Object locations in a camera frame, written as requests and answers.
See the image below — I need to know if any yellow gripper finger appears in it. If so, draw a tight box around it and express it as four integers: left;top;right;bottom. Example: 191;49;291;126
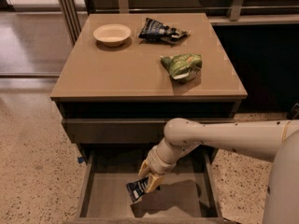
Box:
145;173;164;193
138;160;150;179

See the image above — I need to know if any blue rxbar blueberry bar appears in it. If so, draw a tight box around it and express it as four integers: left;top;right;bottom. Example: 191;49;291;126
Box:
126;177;149;203

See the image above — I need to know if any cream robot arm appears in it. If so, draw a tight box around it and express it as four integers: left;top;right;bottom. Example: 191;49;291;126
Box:
139;119;299;224

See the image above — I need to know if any open middle drawer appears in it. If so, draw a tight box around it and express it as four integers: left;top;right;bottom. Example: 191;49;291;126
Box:
65;147;236;224

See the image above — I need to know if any closed top drawer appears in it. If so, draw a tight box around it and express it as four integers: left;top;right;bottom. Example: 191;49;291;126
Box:
62;119;167;145

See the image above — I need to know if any brown drawer cabinet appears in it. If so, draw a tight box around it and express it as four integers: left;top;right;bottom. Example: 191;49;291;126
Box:
50;12;249;224

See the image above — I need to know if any blue tape piece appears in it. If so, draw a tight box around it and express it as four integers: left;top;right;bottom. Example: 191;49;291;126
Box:
78;157;85;163

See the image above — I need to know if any green chip bag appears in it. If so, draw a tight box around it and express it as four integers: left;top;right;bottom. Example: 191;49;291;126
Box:
161;53;202;83

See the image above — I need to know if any dark blue chip bag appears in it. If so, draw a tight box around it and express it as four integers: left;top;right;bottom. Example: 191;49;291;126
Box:
138;18;188;44

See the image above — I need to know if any cream paper bowl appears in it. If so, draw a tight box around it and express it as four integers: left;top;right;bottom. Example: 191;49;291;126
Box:
93;24;131;47

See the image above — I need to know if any black object at right edge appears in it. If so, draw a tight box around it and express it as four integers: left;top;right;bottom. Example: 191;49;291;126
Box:
287;103;299;119

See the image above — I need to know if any wooden bench with metal brackets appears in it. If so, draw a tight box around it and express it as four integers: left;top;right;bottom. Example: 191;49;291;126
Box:
84;0;299;24

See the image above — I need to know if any metal window frame post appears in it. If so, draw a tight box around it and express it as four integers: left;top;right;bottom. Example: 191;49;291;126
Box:
58;0;81;45

